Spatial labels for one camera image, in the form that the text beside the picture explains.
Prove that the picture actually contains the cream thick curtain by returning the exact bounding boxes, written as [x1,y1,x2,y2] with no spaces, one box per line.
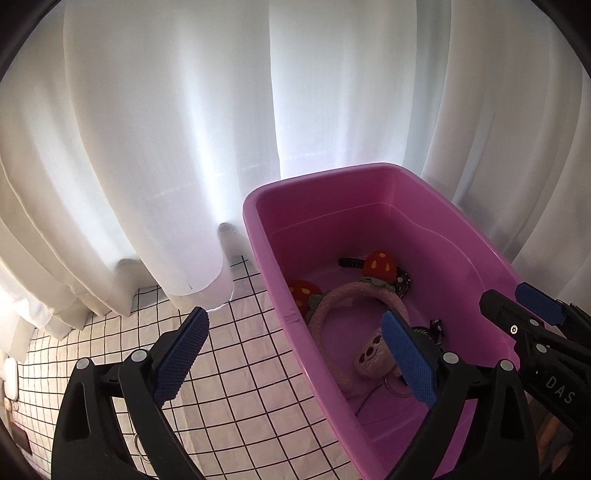
[0,69,139,342]

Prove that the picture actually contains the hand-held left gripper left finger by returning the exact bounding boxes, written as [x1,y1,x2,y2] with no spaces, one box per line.
[52,306,211,480]

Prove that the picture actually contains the white flat device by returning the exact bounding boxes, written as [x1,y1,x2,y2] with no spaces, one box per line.
[4,357,19,400]

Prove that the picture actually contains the beige plush keychain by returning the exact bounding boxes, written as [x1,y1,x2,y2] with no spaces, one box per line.
[355,327,414,398]

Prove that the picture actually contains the pink strawberry plush headband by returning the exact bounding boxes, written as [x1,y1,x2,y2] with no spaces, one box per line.
[288,249,409,393]

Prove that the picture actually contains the checkered white tablecloth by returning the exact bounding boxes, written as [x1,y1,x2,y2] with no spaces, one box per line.
[18,254,462,480]

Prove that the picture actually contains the black printed ribbon choker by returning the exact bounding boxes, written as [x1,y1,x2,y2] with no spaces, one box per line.
[338,257,445,344]

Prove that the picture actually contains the pink plastic basin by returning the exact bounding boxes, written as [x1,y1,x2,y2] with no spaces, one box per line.
[242,162,543,480]

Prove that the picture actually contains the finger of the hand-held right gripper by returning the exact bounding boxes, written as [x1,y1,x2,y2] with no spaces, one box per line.
[479,289,555,347]
[515,282,591,334]

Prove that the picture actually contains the white sheer curtain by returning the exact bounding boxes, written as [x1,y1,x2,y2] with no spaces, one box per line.
[0,0,591,324]

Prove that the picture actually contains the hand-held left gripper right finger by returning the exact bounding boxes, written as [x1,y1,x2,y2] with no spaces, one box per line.
[381,310,541,480]

